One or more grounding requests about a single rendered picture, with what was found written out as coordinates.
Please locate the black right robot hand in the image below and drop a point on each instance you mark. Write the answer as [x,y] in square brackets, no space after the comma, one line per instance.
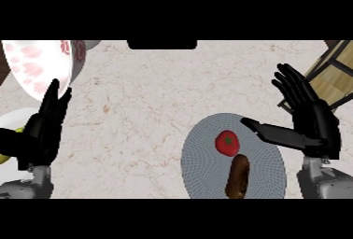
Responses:
[312,124]

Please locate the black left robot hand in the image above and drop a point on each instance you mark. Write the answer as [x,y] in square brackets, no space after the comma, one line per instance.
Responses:
[42,130]

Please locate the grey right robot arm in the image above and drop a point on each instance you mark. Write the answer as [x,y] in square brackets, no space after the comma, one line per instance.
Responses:
[324,180]

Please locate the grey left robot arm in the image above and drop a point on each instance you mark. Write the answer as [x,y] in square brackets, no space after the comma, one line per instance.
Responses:
[28,184]

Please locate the red tomato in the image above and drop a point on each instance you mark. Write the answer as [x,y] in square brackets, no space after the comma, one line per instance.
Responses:
[228,143]

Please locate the round grey placemat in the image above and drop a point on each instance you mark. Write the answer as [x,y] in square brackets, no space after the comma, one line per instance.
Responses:
[207,161]

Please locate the white plate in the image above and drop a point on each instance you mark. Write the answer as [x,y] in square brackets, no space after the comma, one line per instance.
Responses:
[11,124]

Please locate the yellow-green fruit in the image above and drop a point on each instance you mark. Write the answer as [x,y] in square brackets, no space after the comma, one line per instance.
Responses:
[3,157]

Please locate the white pink-flowered bowl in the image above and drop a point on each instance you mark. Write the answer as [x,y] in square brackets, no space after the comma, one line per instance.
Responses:
[42,62]

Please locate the brown wooden object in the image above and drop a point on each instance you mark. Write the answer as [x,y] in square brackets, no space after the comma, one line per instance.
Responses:
[3,67]

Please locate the brown sweet potato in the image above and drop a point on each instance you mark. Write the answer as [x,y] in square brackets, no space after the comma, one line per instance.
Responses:
[238,176]

